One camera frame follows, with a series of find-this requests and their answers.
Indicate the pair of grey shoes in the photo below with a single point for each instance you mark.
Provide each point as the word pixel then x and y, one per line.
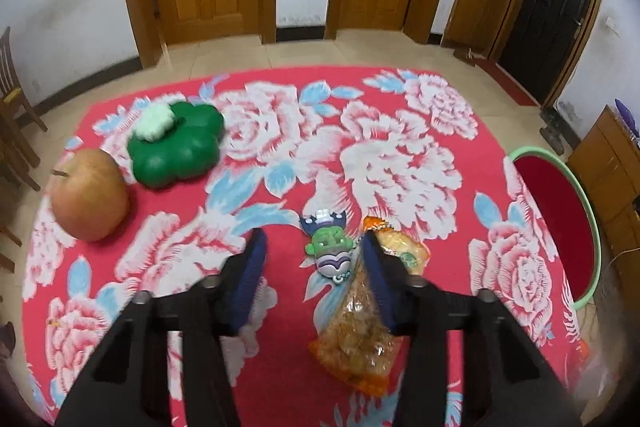
pixel 554 142

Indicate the green-rimmed red bin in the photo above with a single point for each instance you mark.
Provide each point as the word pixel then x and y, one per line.
pixel 550 207

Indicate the wooden sideboard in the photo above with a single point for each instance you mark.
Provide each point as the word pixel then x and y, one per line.
pixel 610 177

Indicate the pair of brown slippers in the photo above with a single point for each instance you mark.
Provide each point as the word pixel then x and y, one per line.
pixel 463 55

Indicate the white fluffy ball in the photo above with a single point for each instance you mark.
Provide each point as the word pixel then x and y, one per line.
pixel 155 122

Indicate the orange snack packet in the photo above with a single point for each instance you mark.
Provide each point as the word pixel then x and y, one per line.
pixel 355 332

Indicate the white wall switch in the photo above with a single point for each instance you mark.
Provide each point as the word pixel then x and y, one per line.
pixel 613 24

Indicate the red door mat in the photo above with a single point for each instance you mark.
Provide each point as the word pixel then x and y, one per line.
pixel 510 82

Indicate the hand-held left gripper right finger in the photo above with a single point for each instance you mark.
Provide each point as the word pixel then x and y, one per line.
pixel 380 289

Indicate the black door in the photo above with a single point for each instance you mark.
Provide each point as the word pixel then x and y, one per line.
pixel 550 7

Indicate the green flower-shaped cushion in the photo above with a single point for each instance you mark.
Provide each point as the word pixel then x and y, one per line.
pixel 180 154

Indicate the wooden chair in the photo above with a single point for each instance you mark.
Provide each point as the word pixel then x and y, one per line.
pixel 15 107

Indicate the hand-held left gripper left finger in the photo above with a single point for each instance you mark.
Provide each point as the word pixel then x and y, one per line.
pixel 247 279

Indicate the pair of dark shoes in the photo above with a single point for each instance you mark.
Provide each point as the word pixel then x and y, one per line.
pixel 551 117

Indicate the red floral tablecloth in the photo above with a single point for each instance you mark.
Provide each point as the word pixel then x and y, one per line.
pixel 280 187

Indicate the green-faced cartoon toy figure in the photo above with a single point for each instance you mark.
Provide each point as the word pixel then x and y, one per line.
pixel 325 239

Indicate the wooden shoe cabinet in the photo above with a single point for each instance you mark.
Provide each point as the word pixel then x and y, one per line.
pixel 475 12

